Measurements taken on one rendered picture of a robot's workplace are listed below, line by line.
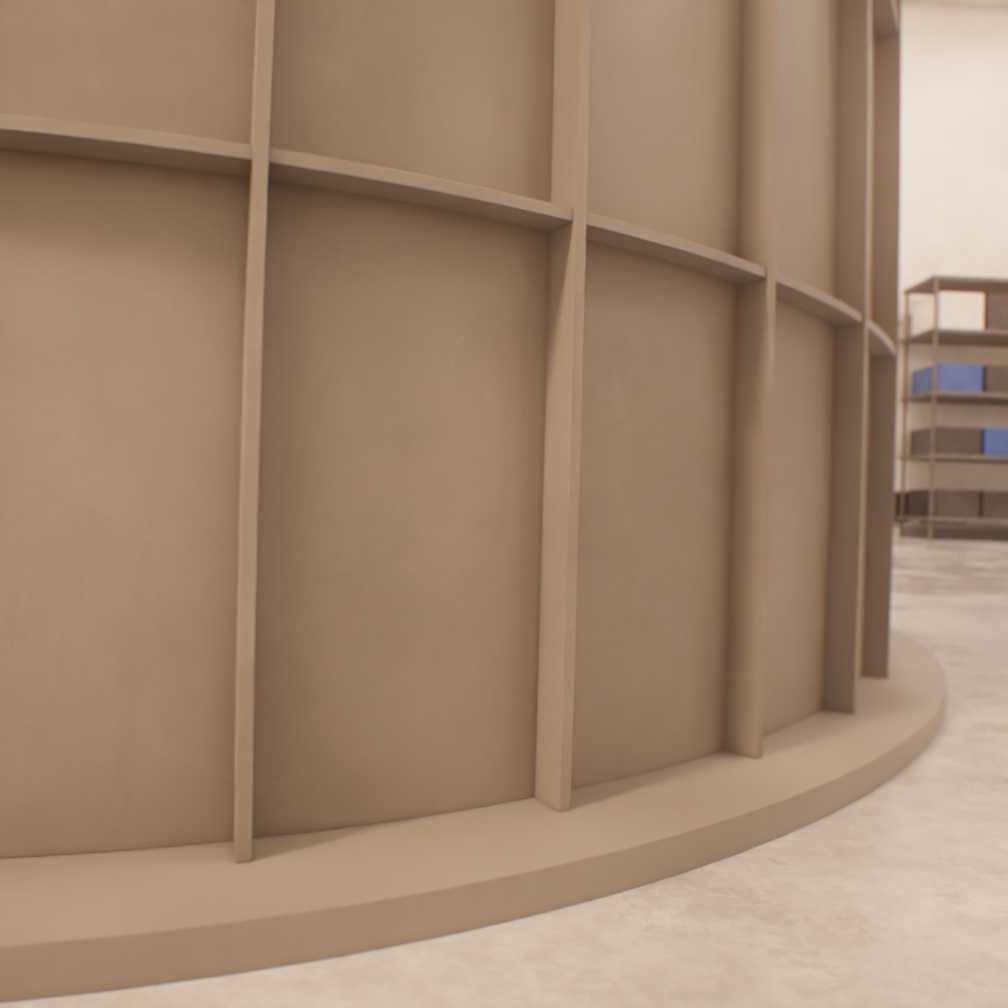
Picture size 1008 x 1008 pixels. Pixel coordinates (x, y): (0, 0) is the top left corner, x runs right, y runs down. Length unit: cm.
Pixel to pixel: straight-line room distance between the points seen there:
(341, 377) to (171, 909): 29
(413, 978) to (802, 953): 19
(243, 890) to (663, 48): 61
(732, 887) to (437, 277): 40
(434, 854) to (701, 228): 47
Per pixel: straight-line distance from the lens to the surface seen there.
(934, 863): 60
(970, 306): 670
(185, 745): 49
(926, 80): 772
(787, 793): 61
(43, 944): 43
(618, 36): 64
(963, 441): 654
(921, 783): 75
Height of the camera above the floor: 22
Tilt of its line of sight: level
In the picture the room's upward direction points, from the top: 2 degrees clockwise
